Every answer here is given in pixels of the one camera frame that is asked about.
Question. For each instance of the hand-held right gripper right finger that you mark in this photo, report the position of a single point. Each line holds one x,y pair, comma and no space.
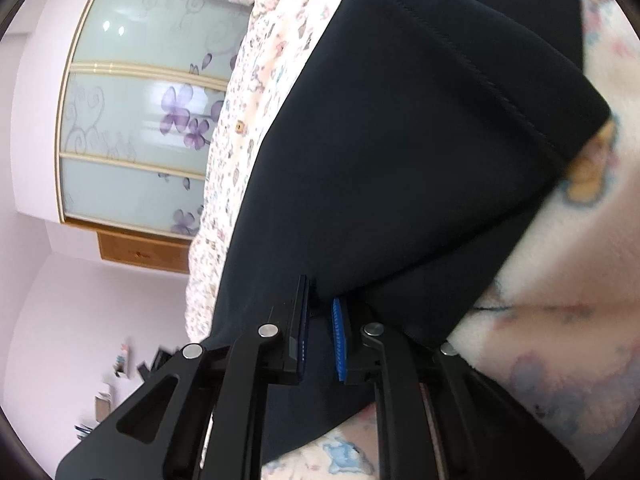
340,342

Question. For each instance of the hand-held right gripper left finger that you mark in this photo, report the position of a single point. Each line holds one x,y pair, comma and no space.
302,342

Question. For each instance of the black pants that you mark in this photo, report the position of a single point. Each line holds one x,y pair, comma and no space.
400,160

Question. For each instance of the wooden drawer unit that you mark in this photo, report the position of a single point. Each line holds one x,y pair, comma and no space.
140,252

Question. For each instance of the printed fleece blanket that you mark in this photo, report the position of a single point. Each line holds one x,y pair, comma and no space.
550,285

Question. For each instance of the floral glass-door wardrobe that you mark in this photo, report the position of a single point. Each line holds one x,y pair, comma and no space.
125,110

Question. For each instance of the small white wall shelf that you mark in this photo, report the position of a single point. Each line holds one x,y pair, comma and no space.
103,402
122,360

